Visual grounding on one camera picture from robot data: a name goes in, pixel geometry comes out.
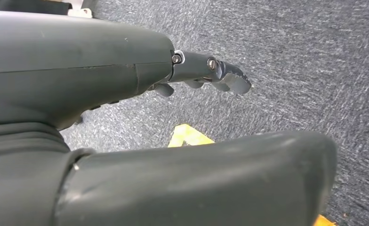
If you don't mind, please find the person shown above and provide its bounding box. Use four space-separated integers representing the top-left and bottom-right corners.
0 0 73 16

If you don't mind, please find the yellow floor tape mark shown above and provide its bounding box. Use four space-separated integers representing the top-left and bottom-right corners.
168 123 216 148

